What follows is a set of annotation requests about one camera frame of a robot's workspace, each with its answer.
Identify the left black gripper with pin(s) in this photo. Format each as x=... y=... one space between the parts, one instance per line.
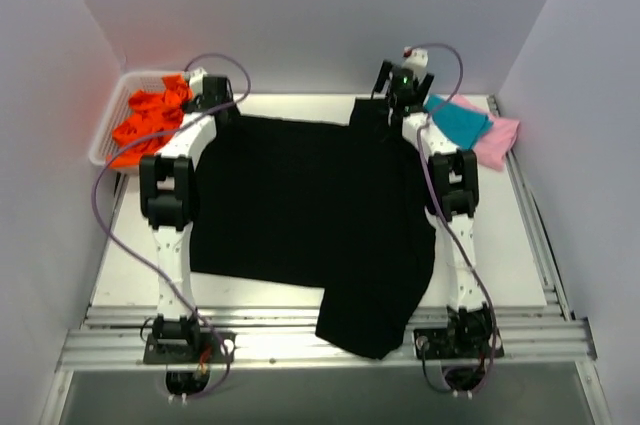
x=211 y=101

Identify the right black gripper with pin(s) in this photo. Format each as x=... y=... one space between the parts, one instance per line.
x=381 y=78

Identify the black t-shirt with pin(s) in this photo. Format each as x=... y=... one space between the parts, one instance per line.
x=339 y=207

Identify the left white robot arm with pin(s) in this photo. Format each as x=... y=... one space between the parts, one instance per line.
x=170 y=202

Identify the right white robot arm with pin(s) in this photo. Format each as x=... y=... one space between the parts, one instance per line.
x=451 y=176

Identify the folded teal t-shirt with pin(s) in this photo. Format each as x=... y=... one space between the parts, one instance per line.
x=464 y=127

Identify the orange crumpled t-shirt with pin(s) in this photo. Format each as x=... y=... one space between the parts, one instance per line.
x=151 y=112

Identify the white plastic laundry basket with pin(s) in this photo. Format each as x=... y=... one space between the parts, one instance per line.
x=117 y=110

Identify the folded pink t-shirt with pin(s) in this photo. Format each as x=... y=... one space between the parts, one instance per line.
x=492 y=148

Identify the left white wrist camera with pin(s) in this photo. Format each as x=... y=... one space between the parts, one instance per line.
x=195 y=80

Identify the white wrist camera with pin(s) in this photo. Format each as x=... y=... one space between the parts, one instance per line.
x=195 y=80
x=415 y=57

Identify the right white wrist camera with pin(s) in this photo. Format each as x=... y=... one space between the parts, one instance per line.
x=415 y=57

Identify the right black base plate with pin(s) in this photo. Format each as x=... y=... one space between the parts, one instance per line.
x=440 y=344

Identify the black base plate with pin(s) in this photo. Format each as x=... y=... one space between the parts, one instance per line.
x=178 y=350
x=440 y=344

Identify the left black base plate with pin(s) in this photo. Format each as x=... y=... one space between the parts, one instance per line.
x=178 y=350

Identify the aluminium rail frame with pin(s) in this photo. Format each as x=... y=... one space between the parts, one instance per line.
x=284 y=373

